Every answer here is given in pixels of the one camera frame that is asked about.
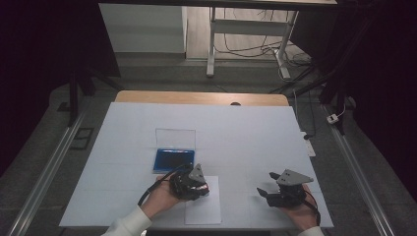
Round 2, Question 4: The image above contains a black floor socket frame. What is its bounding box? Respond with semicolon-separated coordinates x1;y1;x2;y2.
69;127;95;151

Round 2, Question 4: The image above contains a person's left hand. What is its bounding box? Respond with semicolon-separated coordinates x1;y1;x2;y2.
141;175;185;219

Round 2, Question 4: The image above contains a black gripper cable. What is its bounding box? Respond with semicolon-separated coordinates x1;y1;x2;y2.
302;189;322;227
137;163;194;207

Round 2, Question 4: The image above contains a dark curtain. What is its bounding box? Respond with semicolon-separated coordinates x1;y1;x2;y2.
0;0;121;178
289;0;417;203

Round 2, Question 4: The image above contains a wooden table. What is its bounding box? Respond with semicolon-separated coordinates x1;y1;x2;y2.
114;89;290;107

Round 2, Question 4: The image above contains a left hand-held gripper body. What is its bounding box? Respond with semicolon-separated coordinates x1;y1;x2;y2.
169;162;209;202

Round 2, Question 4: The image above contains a large white table mat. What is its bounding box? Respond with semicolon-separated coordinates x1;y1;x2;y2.
58;101;334;230

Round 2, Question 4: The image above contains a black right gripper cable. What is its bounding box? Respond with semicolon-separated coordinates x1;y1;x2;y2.
302;189;322;227

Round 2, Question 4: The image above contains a person's right hand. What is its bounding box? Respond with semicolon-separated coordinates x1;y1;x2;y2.
278;185;322;231

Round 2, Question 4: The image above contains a metal floor rail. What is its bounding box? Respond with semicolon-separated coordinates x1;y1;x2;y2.
322;103;396;236
6;109;89;236

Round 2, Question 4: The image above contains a white paper sheet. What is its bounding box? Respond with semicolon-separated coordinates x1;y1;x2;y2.
184;175;222;226

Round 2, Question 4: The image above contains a tangle of black floor cables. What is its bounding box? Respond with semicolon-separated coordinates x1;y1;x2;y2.
214;8;312;67

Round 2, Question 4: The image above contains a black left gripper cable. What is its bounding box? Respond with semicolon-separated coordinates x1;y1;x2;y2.
137;163;194;207

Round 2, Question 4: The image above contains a white desk frame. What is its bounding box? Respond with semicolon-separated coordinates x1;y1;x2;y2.
206;6;300;80

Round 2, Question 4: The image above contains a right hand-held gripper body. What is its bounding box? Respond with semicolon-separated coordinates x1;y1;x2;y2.
267;168;315;208

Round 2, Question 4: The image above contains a blue ink pad clear lid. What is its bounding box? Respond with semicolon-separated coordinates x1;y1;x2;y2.
152;128;197;175

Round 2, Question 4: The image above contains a white cabinet panel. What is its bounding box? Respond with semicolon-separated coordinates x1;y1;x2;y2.
98;3;188;54

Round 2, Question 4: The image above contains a black stand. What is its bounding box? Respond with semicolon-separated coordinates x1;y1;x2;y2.
66;62;123;128
268;48;350;136

